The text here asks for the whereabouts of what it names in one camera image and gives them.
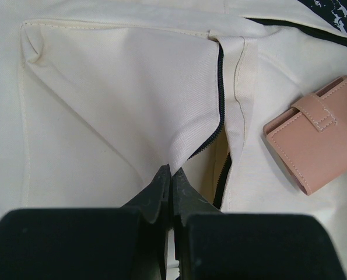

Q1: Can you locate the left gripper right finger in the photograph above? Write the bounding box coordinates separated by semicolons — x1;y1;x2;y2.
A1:
172;170;342;279

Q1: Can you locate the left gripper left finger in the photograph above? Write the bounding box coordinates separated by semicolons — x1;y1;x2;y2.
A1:
0;166;170;279

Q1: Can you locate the cream canvas student bag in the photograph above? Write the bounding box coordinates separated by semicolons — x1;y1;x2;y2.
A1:
0;1;347;275

